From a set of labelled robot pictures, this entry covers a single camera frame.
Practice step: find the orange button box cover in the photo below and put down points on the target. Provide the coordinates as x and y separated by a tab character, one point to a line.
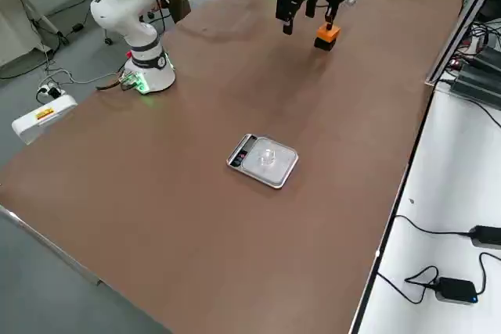
329	32

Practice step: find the clear measuring cup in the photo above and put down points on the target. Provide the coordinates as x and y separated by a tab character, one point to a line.
267	157

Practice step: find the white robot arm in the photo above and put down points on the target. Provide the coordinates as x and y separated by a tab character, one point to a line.
117	9

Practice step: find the white electronic scale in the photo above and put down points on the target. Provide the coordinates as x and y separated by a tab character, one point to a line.
270	171

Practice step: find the white labelled device box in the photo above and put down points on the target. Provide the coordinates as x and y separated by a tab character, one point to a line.
43	117

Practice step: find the black power brick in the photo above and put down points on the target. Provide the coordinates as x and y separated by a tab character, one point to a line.
487	59
475	85

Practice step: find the white power strip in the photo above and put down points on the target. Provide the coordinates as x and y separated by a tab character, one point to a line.
51	91

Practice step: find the black power adapter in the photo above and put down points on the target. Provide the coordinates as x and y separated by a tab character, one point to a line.
487	237

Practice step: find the black adapter with blue light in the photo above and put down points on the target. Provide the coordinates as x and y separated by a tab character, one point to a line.
456	291

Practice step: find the aluminium frame post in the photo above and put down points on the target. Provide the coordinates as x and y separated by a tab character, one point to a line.
462	21

